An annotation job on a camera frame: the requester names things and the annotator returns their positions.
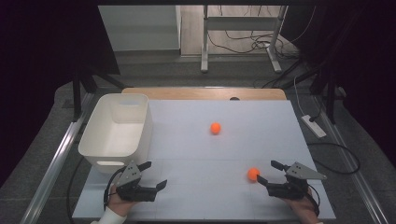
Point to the orange ball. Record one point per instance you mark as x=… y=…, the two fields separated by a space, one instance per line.
x=215 y=128
x=252 y=174

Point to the person's left white sleeve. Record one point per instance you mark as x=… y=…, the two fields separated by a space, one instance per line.
x=109 y=218

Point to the white metal stand frame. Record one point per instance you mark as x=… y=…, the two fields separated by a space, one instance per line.
x=239 y=23

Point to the wooden table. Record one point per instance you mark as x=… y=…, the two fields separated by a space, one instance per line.
x=186 y=93

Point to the white plastic bin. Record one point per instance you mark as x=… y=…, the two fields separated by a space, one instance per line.
x=109 y=137

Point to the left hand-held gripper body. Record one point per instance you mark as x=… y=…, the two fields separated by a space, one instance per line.
x=137 y=193

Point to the white cabinet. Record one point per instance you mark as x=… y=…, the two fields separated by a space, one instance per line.
x=140 y=28

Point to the black metal stand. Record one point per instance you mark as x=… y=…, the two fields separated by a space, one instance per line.
x=76 y=99
x=330 y=99

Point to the aluminium floor rail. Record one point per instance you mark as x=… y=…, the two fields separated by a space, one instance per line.
x=53 y=174
x=369 y=199

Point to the white table board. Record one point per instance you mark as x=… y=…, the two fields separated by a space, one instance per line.
x=218 y=155

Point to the white power strip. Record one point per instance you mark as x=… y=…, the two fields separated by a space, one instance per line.
x=316 y=128

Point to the black table grommet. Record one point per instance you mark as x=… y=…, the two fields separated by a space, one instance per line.
x=234 y=98

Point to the person's right hand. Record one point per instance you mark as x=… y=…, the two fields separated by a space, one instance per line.
x=303 y=208

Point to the black power plug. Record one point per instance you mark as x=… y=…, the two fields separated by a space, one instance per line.
x=311 y=118

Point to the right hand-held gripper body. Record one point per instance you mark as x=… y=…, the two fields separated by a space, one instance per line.
x=286 y=189

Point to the dark curtain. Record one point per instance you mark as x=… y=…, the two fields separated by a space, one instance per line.
x=37 y=62
x=367 y=62

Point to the person's left hand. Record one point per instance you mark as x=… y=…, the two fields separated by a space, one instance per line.
x=118 y=203

